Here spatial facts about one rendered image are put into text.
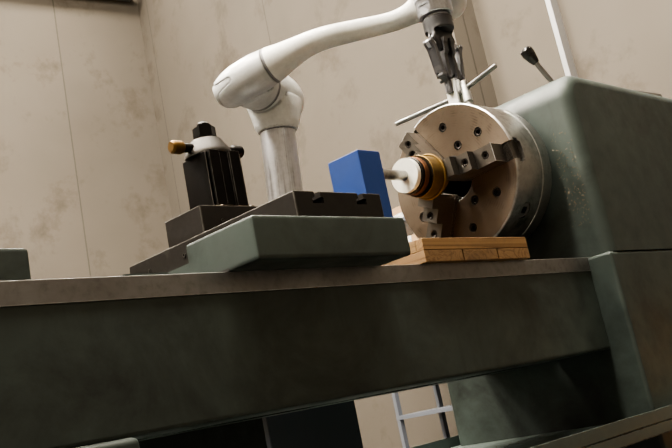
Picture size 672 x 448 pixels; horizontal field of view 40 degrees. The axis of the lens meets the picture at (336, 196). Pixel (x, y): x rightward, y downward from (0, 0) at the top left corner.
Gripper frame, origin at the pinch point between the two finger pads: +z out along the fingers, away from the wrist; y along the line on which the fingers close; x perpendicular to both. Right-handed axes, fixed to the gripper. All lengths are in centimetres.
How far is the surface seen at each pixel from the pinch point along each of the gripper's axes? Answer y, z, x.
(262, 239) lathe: 101, 46, 35
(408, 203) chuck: 25.5, 28.0, -1.0
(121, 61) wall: -400, -377, -717
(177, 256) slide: 91, 40, 3
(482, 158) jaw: 29.3, 26.2, 22.8
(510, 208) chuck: 25, 37, 24
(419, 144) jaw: 29.5, 18.1, 8.6
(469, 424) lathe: 10, 76, -10
